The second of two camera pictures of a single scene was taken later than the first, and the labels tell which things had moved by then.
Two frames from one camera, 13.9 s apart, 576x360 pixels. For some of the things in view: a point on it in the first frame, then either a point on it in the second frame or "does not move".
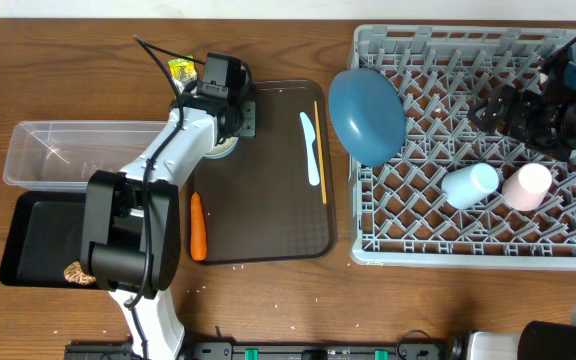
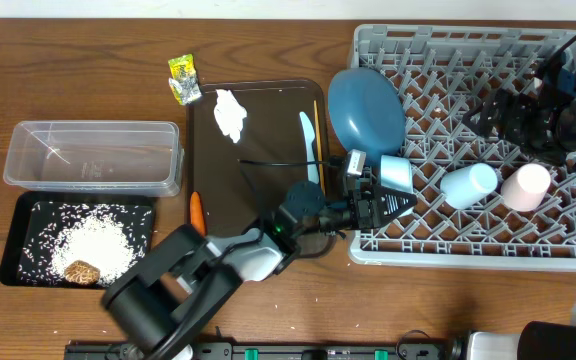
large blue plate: x=369 y=116 does not move
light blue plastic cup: x=469 y=187 does not move
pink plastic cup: x=525 y=188 does not move
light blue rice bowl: x=224 y=149 → x=396 y=173
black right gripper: x=522 y=102 does not move
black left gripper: x=248 y=118 → x=368 y=205
